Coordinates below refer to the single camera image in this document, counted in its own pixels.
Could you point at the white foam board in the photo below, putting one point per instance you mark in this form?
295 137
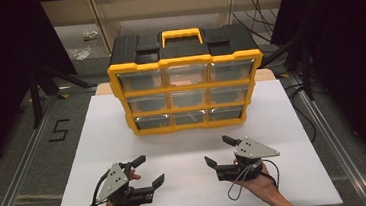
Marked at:
108 146

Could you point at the black metal stand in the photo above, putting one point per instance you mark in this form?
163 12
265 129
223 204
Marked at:
35 102
307 72

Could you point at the beige shelf unit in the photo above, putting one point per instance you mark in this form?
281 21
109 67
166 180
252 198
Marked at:
162 4

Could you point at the large crumpled clear plastic bag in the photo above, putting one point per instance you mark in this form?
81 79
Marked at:
79 53

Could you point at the person's right hand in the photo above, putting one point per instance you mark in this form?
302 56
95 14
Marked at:
260 186

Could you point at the aluminium floor rail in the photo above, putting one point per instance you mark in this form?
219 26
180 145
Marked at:
20 177
335 143

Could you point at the small clear plastic drawer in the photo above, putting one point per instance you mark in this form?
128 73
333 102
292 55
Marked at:
189 117

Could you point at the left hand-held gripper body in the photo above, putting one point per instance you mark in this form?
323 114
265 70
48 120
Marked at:
115 182

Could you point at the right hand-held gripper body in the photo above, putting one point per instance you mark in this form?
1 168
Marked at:
252 149

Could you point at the grid of clear organizer drawers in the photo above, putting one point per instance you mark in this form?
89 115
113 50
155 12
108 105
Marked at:
142 80

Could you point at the small crumpled clear plastic bag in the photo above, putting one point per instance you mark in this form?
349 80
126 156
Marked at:
90 34

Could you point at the yellow black drawer organizer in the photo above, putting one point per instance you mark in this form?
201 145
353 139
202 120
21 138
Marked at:
183 52

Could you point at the black curtain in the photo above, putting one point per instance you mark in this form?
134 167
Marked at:
0 65
350 51

